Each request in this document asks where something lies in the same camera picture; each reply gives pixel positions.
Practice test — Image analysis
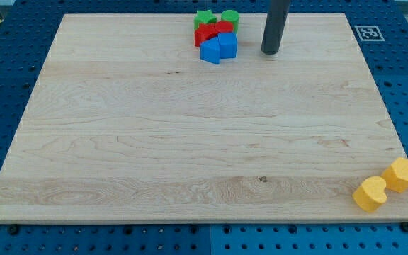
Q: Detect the blue triangular block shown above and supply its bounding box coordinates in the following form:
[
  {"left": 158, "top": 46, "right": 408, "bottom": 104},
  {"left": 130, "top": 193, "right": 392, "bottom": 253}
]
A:
[{"left": 200, "top": 38, "right": 220, "bottom": 64}]

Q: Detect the black bolt left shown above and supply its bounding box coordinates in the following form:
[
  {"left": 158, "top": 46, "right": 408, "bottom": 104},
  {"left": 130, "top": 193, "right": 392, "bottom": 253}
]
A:
[{"left": 7, "top": 225, "right": 19, "bottom": 235}]

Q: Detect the yellow heart block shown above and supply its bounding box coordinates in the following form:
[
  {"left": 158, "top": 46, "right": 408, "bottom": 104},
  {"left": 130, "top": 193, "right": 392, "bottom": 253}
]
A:
[{"left": 352, "top": 176, "right": 387, "bottom": 213}]

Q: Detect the white fiducial marker tag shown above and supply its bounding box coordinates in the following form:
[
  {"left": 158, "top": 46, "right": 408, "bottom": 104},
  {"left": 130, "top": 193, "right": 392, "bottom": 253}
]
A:
[{"left": 355, "top": 25, "right": 385, "bottom": 42}]

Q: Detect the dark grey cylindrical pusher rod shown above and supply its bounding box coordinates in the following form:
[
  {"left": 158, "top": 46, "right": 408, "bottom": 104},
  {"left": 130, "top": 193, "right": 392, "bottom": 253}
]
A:
[{"left": 261, "top": 0, "right": 291, "bottom": 55}]

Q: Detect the red cylinder block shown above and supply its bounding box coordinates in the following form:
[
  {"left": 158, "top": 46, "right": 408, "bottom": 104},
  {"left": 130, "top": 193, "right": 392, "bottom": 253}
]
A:
[{"left": 214, "top": 21, "right": 234, "bottom": 33}]

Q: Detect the light wooden board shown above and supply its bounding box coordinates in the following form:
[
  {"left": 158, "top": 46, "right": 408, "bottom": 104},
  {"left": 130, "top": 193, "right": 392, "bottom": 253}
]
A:
[{"left": 0, "top": 13, "right": 408, "bottom": 224}]

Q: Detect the blue pentagon block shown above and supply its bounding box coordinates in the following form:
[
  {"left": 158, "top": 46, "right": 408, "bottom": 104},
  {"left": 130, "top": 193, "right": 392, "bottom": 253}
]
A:
[{"left": 218, "top": 32, "right": 238, "bottom": 59}]

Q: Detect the black bolt right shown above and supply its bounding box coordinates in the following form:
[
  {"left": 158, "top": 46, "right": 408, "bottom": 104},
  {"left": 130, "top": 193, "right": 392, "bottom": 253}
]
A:
[{"left": 400, "top": 222, "right": 408, "bottom": 233}]

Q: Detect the yellow hexagon block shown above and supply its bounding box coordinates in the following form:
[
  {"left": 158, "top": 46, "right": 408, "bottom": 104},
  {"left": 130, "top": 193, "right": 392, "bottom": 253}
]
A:
[{"left": 381, "top": 157, "right": 408, "bottom": 193}]

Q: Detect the green star block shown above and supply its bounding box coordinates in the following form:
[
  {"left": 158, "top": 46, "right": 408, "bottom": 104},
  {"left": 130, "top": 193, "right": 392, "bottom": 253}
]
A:
[{"left": 193, "top": 9, "right": 217, "bottom": 30}]

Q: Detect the black bolt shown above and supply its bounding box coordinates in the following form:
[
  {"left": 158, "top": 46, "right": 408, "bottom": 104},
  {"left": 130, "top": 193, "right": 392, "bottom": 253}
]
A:
[
  {"left": 400, "top": 222, "right": 408, "bottom": 233},
  {"left": 7, "top": 225, "right": 19, "bottom": 235}
]

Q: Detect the red star block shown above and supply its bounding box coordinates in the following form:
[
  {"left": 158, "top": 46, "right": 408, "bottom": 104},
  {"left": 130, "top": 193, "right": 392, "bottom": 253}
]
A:
[{"left": 194, "top": 23, "right": 218, "bottom": 47}]

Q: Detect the green cylinder block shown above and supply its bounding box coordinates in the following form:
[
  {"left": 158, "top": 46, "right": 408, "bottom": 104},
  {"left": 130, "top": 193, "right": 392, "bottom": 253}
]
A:
[{"left": 221, "top": 9, "right": 239, "bottom": 33}]

